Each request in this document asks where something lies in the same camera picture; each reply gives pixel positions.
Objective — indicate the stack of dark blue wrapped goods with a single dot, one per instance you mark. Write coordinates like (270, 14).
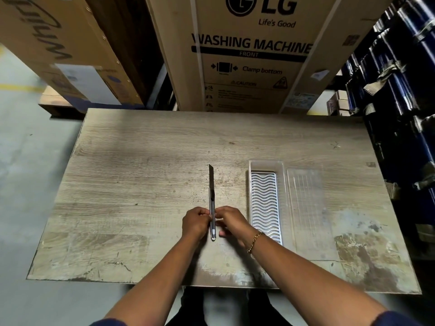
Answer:
(397, 108)

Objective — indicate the person's left hand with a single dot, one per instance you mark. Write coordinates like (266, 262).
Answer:
(193, 224)

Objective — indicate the person's right thumb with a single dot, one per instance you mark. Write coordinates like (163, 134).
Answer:
(221, 211)

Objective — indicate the clear plastic tray lid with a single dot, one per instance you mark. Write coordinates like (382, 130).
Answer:
(311, 210)

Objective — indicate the clear plastic tray with blades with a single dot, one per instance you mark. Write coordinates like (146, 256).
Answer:
(265, 200)

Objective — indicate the person's left forearm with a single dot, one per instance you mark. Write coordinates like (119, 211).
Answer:
(156, 285)

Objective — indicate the person's left thumb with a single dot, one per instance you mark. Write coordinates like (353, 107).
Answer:
(204, 211)

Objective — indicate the small stacked cardboard boxes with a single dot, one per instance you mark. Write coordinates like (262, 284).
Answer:
(338, 103)

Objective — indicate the person's dark trousers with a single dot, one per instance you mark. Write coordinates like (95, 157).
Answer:
(224, 307)

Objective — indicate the silver utility knife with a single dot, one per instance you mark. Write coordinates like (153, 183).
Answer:
(212, 203)

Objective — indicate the person's right hand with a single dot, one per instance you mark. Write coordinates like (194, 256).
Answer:
(231, 222)

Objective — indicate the large printed cardboard appliance box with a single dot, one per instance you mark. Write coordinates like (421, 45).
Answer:
(258, 54)

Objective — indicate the cardboard box with white label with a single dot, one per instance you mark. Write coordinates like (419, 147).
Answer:
(68, 50)

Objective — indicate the person's right forearm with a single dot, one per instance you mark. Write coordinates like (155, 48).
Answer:
(316, 285)

